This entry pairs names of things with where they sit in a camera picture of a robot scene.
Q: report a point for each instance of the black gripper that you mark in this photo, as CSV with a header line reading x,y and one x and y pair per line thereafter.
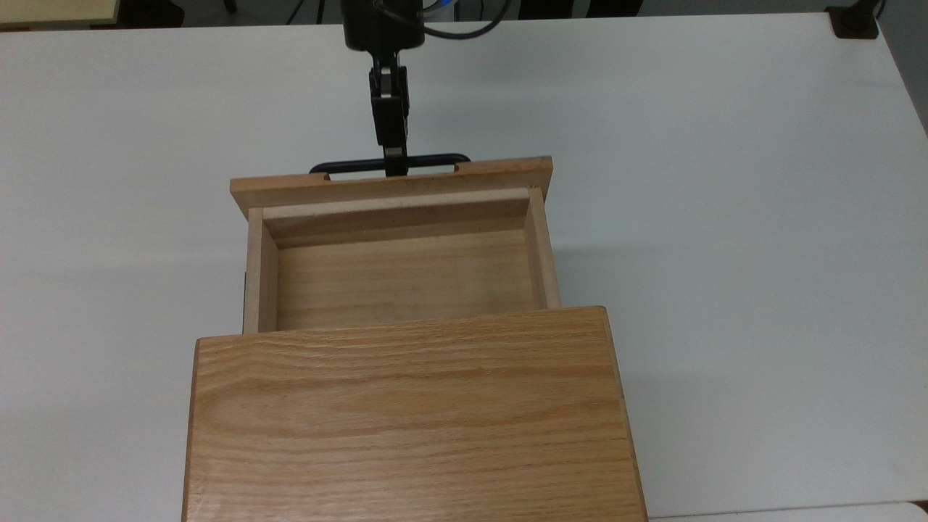
x,y
384,25

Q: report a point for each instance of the robot arm with blue light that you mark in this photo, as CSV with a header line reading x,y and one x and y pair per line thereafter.
x,y
444,6

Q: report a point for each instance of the oak wooden cabinet box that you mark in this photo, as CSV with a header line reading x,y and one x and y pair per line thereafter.
x,y
413,420

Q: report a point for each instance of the yellow wooden table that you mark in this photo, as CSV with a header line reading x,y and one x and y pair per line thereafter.
x,y
51,11

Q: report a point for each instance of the black table clamp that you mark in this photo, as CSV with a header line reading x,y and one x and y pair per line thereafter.
x,y
854,23

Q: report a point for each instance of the white side table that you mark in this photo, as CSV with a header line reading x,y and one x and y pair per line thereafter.
x,y
797,513

